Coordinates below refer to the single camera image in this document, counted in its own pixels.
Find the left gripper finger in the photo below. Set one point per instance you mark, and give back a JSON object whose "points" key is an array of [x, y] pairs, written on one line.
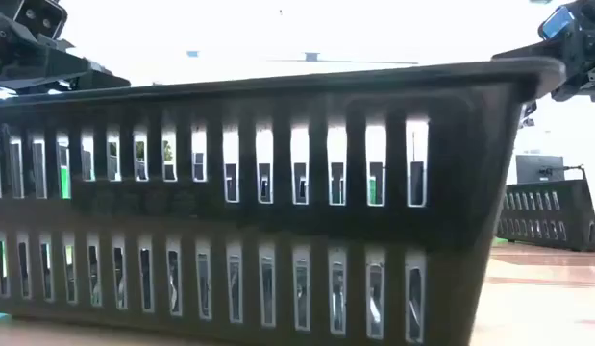
{"points": [[107, 81]]}

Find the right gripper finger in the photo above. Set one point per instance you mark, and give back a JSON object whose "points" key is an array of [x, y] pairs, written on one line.
{"points": [[537, 52]]}

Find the black slotted plastic basket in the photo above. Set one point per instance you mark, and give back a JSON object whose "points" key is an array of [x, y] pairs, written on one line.
{"points": [[287, 221], [542, 211]]}

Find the dark computer monitor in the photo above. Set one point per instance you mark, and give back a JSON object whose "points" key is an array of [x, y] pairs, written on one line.
{"points": [[539, 168]]}

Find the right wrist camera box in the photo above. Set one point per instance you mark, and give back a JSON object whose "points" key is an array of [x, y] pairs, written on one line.
{"points": [[556, 21]]}

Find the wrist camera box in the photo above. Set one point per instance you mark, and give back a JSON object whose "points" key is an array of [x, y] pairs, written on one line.
{"points": [[556, 21], [40, 17]]}

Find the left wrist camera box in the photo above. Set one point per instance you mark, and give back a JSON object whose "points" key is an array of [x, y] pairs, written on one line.
{"points": [[40, 17]]}

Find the small black mounted camera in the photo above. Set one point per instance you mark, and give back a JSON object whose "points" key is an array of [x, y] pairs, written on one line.
{"points": [[528, 113]]}

